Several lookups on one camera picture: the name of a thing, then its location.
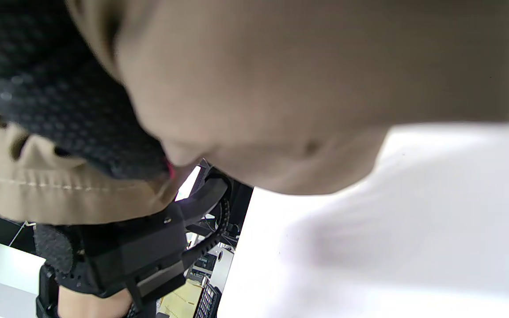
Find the person's right hand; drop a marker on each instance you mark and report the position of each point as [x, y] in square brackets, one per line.
[51, 88]

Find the brown shorts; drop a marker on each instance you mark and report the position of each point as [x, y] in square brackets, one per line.
[303, 88]

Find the person's left forearm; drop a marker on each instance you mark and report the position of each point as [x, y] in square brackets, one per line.
[91, 304]

